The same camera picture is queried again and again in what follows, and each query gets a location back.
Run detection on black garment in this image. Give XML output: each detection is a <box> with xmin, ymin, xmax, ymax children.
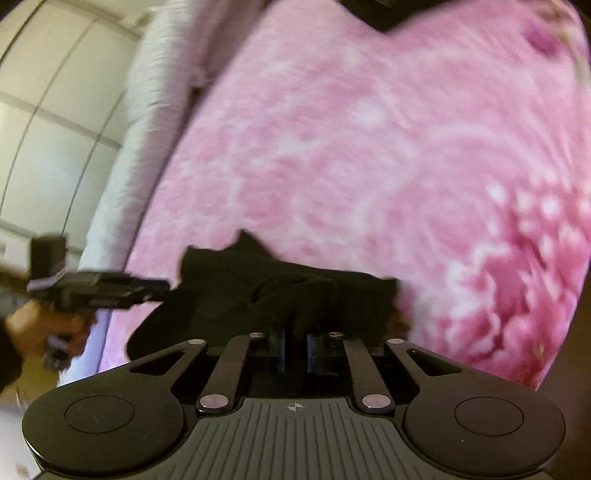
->
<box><xmin>126</xmin><ymin>231</ymin><xmax>410</xmax><ymax>360</ymax></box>

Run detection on white wardrobe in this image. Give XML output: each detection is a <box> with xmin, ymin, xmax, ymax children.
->
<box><xmin>1</xmin><ymin>1</ymin><xmax>139</xmax><ymax>249</ymax></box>

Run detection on pink floral bed blanket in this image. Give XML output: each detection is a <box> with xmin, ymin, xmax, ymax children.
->
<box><xmin>122</xmin><ymin>1</ymin><xmax>590</xmax><ymax>388</ymax></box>

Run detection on person's left hand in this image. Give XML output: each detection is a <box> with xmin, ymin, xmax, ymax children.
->
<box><xmin>4</xmin><ymin>300</ymin><xmax>96</xmax><ymax>359</ymax></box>

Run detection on folded light striped quilt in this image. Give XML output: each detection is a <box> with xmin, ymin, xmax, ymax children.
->
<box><xmin>79</xmin><ymin>1</ymin><xmax>264</xmax><ymax>271</ymax></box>

